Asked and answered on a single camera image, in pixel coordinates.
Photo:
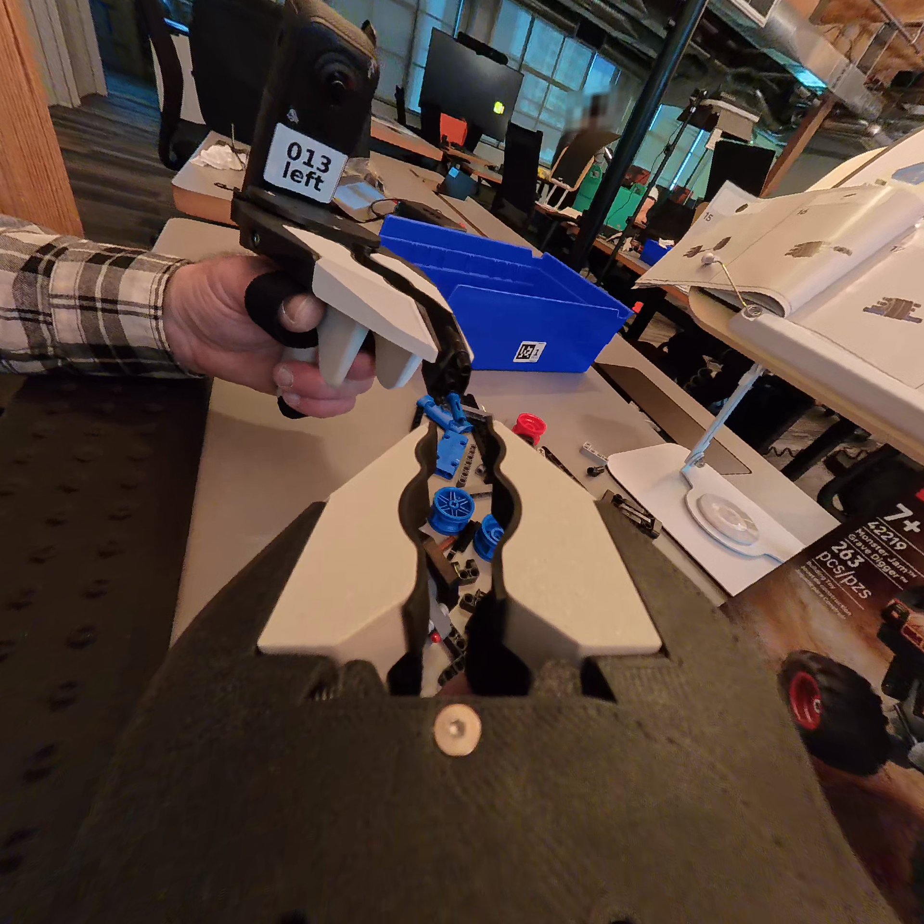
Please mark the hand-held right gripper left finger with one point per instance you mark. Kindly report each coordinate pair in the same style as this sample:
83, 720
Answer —
346, 577

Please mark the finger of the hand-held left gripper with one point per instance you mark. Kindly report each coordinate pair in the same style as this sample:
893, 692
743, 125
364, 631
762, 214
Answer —
419, 285
368, 303

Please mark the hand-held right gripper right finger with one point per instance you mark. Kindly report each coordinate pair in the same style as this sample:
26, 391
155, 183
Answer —
577, 577

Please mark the black rubber tire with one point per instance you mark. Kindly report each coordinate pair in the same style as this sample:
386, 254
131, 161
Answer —
447, 368

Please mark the grey desk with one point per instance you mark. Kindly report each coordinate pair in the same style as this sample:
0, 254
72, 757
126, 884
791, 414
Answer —
289, 447

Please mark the printed task sheet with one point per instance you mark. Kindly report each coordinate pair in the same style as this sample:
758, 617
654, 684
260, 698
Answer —
866, 162

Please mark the person's left hand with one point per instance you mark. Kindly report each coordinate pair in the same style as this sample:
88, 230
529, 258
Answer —
209, 317

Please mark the black power adapter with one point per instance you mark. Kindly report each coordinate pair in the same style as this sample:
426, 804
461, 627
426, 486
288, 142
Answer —
426, 213

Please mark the blue wheel rim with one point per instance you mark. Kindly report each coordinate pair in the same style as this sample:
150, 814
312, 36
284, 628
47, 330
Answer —
491, 538
451, 509

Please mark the small grey tablet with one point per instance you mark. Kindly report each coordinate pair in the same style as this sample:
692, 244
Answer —
361, 198

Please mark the black double connector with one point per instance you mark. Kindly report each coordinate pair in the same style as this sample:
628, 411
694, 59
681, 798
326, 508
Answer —
474, 601

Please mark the black U-shaped connector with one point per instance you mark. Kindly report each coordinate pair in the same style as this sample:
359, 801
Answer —
465, 572

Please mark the thin black beam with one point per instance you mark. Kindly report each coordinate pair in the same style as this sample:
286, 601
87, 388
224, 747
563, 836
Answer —
559, 462

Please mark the pile of white clutter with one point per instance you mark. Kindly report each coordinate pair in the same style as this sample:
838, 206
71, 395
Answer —
220, 155

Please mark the blue curved panel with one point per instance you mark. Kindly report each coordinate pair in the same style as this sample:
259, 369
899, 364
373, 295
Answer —
440, 411

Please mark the small pale grey beam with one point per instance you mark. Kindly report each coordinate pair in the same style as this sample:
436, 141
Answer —
595, 450

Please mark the orange chair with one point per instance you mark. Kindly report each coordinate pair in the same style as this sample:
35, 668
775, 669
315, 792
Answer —
455, 130

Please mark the blue bin with square tag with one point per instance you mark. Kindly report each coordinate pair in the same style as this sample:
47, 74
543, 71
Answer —
563, 325

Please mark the black monitor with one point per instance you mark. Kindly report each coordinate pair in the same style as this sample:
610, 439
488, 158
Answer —
469, 79
740, 170

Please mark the slim black office chair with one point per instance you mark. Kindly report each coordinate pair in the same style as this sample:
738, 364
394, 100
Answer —
166, 86

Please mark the dark grey nine-hole beam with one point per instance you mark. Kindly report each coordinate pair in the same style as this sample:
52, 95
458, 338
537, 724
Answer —
470, 465

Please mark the tall black chair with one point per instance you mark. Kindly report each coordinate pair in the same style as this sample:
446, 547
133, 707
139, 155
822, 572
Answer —
520, 166

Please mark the red wheel rim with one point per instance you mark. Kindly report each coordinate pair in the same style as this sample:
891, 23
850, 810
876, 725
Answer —
529, 427

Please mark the blue rectangular panel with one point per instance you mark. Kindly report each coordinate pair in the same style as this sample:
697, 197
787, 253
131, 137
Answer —
451, 455

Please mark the tan plywood chair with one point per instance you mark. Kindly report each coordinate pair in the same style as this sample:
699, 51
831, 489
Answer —
574, 173

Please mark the green screen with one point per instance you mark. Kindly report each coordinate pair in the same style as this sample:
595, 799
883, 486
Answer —
613, 202

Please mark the wooden background table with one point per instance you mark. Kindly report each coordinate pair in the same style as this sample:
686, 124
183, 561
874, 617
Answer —
642, 263

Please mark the small blue background bin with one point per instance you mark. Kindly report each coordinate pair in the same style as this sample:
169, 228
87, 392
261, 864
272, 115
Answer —
653, 250

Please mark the black floor pole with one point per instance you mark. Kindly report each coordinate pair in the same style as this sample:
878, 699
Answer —
635, 130

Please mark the monster truck toy box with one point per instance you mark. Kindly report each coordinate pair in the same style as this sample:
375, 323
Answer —
852, 613

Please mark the black frame piece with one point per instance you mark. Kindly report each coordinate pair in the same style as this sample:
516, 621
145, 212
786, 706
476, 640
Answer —
635, 514

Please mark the black studded base plate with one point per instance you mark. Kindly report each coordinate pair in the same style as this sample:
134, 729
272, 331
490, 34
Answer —
86, 577

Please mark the silver air duct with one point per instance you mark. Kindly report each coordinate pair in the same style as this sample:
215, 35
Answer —
816, 50

